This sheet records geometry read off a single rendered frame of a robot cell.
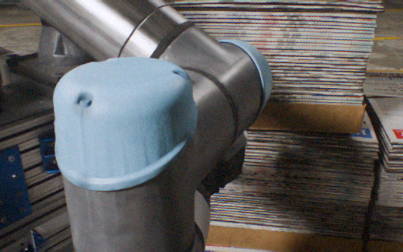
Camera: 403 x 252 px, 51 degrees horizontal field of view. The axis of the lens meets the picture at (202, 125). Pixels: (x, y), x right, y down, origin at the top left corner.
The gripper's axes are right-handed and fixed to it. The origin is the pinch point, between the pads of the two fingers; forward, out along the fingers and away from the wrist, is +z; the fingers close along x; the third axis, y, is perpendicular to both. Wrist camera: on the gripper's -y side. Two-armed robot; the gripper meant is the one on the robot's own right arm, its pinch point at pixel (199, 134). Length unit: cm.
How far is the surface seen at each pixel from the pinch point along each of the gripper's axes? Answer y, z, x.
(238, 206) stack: -16.3, 7.5, -5.2
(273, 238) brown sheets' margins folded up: -21.9, 7.2, -11.4
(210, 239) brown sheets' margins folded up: -23.6, 7.5, -0.8
